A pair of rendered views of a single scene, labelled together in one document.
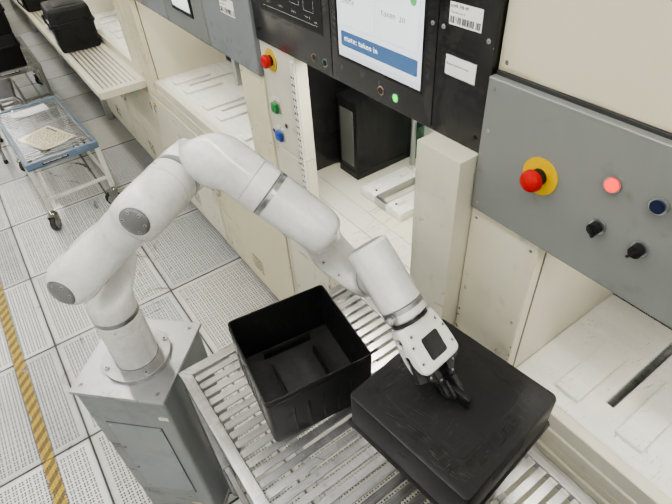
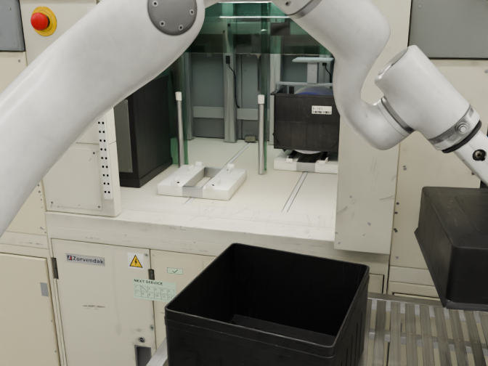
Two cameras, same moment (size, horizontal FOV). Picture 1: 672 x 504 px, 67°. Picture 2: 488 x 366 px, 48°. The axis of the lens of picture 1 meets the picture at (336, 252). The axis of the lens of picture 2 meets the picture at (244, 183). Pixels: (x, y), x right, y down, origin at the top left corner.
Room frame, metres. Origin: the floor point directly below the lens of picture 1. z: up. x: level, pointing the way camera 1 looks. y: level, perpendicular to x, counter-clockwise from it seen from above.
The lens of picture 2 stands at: (0.23, 0.71, 1.39)
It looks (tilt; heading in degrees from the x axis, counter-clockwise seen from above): 18 degrees down; 318
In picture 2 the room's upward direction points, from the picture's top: straight up
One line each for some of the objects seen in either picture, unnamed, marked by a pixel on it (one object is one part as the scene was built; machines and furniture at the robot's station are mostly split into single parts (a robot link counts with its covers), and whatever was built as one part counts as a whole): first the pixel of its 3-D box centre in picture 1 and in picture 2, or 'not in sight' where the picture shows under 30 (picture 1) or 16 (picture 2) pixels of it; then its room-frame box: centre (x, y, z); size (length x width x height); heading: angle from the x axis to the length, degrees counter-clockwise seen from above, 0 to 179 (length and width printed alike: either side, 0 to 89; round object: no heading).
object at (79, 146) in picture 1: (59, 155); not in sight; (3.08, 1.80, 0.24); 0.97 x 0.52 x 0.48; 35
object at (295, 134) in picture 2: not in sight; (311, 107); (1.40, -0.66, 1.06); 0.24 x 0.20 x 0.32; 33
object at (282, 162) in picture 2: not in sight; (310, 157); (1.40, -0.66, 0.89); 0.22 x 0.21 x 0.04; 123
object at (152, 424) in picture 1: (173, 424); not in sight; (0.93, 0.59, 0.38); 0.28 x 0.28 x 0.76; 78
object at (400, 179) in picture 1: (402, 191); (203, 179); (1.46, -0.25, 0.89); 0.22 x 0.21 x 0.04; 123
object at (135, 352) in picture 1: (127, 335); not in sight; (0.93, 0.59, 0.85); 0.19 x 0.19 x 0.18
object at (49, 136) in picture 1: (46, 136); not in sight; (2.91, 1.73, 0.47); 0.31 x 0.23 x 0.02; 54
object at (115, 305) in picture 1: (107, 271); not in sight; (0.96, 0.58, 1.07); 0.19 x 0.12 x 0.24; 160
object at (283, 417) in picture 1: (300, 358); (273, 329); (0.81, 0.11, 0.85); 0.28 x 0.28 x 0.17; 25
